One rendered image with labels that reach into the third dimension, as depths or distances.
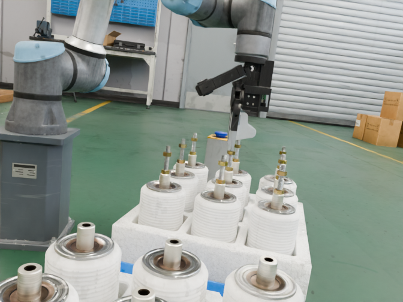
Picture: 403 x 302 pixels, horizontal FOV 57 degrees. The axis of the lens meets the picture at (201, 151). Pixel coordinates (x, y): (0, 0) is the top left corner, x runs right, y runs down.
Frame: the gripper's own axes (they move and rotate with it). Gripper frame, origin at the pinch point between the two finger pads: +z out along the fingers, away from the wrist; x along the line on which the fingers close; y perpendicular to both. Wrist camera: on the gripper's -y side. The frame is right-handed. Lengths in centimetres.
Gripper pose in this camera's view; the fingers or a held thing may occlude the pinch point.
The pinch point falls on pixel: (229, 144)
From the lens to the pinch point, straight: 86.4
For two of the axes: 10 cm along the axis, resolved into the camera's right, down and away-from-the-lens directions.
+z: -1.2, 9.7, 1.9
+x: 0.1, -1.9, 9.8
